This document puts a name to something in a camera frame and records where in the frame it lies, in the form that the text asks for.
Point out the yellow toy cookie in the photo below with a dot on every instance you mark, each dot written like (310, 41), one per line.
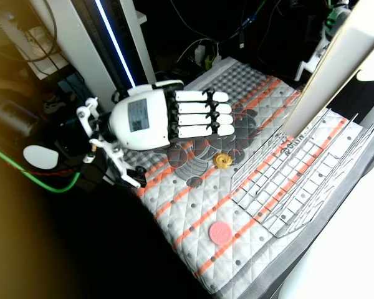
(222, 160)

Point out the green plug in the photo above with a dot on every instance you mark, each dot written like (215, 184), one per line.
(209, 61)

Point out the dark blue box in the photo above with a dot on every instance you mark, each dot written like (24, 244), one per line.
(71, 84)

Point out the quilt with printed bear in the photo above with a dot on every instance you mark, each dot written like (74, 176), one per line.
(205, 202)

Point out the white power adapter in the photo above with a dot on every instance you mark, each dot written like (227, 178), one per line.
(200, 53)

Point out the pink toy cookie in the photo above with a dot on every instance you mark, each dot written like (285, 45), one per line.
(220, 232)

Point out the beige book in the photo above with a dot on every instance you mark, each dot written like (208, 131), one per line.
(336, 62)

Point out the white column with blue light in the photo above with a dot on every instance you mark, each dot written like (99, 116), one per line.
(81, 46)

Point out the grey table cloth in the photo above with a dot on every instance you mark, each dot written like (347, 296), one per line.
(277, 271)

